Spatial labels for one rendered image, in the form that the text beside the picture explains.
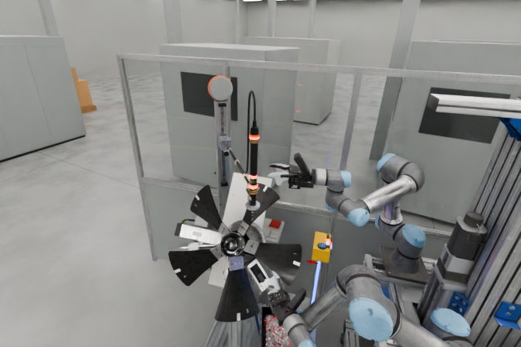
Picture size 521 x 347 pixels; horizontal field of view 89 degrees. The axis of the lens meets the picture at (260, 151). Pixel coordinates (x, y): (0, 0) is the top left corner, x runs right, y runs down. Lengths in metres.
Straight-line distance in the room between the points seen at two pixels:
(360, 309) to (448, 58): 3.08
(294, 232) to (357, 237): 0.49
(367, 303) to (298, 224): 1.33
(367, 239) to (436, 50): 2.26
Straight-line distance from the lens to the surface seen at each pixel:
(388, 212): 1.67
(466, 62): 3.68
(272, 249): 1.48
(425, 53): 3.62
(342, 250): 2.33
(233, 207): 1.74
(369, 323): 0.98
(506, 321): 1.59
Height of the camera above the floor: 2.21
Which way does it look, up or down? 24 degrees down
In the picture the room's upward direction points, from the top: 2 degrees clockwise
